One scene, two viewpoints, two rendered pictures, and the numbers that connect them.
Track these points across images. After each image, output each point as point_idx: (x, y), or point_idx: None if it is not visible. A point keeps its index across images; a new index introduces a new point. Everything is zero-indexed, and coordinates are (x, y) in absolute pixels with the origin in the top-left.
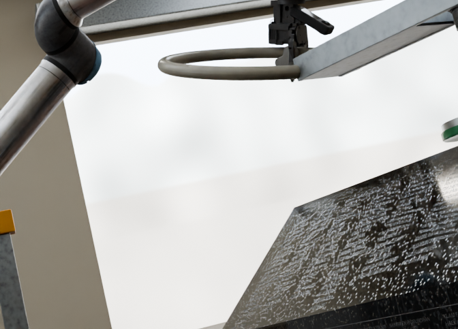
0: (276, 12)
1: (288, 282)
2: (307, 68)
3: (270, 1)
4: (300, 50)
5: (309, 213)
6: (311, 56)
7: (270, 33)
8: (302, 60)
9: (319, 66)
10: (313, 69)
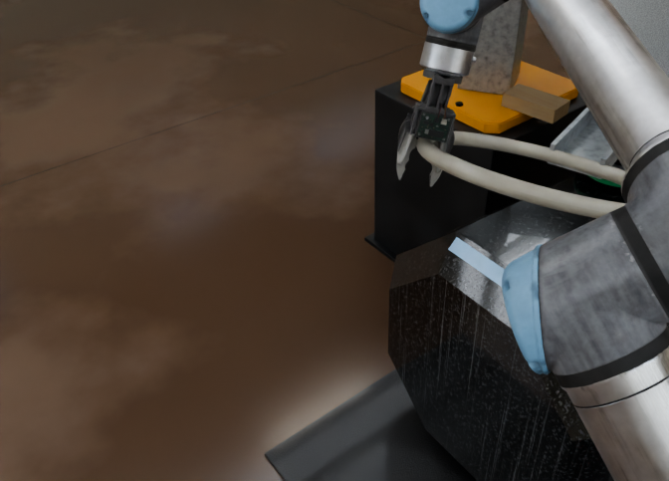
0: (449, 96)
1: (667, 324)
2: (609, 164)
3: (454, 81)
4: (431, 140)
5: None
6: (614, 153)
7: (449, 126)
8: (610, 158)
9: (614, 160)
10: (611, 164)
